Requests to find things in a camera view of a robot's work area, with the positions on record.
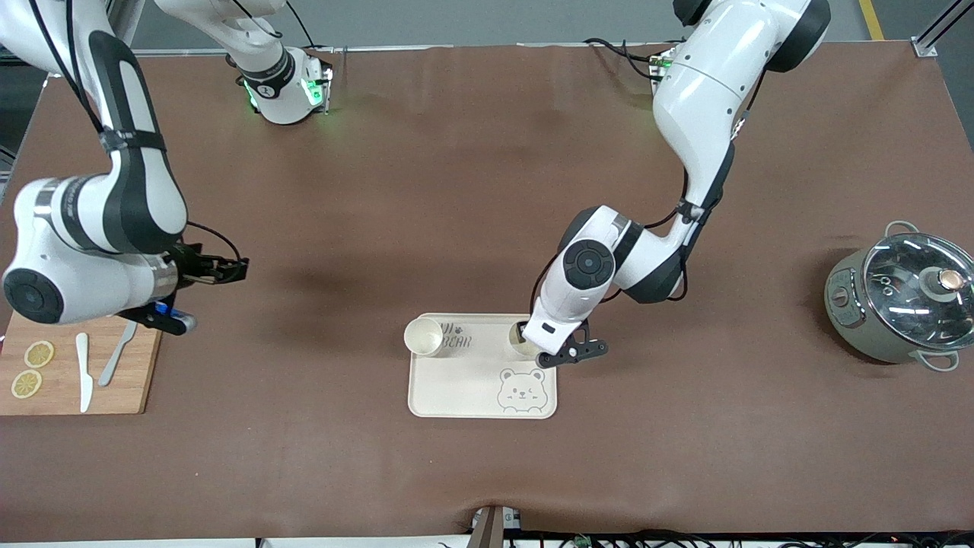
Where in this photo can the wooden cutting board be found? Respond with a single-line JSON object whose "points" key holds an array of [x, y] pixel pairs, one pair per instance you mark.
{"points": [[65, 380]]}

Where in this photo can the brown table cover mat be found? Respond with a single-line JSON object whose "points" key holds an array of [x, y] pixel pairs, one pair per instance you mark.
{"points": [[487, 190]]}

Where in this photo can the aluminium frame post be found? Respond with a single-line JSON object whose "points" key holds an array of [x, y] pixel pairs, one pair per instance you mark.
{"points": [[940, 27]]}

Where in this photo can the grey plastic knife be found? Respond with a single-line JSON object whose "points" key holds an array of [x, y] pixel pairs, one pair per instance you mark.
{"points": [[114, 359]]}

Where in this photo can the table edge mount bracket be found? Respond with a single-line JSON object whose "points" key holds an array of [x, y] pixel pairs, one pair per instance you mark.
{"points": [[487, 529]]}

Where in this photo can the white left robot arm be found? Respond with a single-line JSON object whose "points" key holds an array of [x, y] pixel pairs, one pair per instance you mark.
{"points": [[708, 91]]}

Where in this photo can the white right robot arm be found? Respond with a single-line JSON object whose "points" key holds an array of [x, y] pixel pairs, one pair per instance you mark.
{"points": [[76, 289]]}

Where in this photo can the glass pot lid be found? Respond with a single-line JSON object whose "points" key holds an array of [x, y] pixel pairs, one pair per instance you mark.
{"points": [[902, 278]]}

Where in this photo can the cream bear print tray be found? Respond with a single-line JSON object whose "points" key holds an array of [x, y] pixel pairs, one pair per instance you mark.
{"points": [[464, 384]]}

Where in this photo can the white IKEA cup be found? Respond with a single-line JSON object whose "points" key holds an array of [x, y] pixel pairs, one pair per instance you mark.
{"points": [[423, 336], [521, 350]]}

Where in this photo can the yellow lemon slice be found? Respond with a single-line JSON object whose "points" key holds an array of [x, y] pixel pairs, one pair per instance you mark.
{"points": [[39, 354], [27, 383]]}

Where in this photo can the grey electric cooking pot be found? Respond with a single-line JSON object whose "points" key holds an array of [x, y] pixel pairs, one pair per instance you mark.
{"points": [[845, 323]]}

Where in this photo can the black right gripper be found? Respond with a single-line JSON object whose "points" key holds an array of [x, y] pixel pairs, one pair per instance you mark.
{"points": [[192, 267]]}

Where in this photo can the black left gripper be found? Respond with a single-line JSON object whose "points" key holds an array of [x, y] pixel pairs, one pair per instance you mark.
{"points": [[520, 326]]}

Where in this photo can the white plastic knife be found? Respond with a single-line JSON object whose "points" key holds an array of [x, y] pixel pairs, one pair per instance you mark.
{"points": [[84, 373]]}

